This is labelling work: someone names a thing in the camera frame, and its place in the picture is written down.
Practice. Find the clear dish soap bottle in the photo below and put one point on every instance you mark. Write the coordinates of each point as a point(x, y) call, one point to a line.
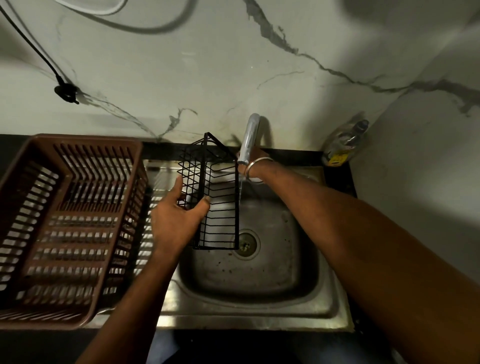
point(343, 146)

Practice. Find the person's left hand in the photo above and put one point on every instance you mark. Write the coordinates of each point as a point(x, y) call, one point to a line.
point(172, 225)

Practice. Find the black wire rack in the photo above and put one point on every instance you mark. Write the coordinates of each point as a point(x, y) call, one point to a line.
point(204, 168)

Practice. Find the person's left forearm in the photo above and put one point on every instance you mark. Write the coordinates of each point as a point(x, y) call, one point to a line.
point(131, 311)

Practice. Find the person's right hand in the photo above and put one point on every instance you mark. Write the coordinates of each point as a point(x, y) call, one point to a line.
point(260, 153)

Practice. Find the brown plastic dish basket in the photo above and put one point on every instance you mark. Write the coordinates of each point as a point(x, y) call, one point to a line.
point(75, 139)

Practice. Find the person's right forearm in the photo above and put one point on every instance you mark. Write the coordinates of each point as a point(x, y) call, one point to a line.
point(375, 247)

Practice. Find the stainless steel sink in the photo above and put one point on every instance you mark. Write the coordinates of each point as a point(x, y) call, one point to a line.
point(262, 277)

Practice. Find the chrome faucet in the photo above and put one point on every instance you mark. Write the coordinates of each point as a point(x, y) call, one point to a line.
point(250, 137)

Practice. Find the person's dark clothing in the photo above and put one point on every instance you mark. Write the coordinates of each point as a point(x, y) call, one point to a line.
point(262, 348)

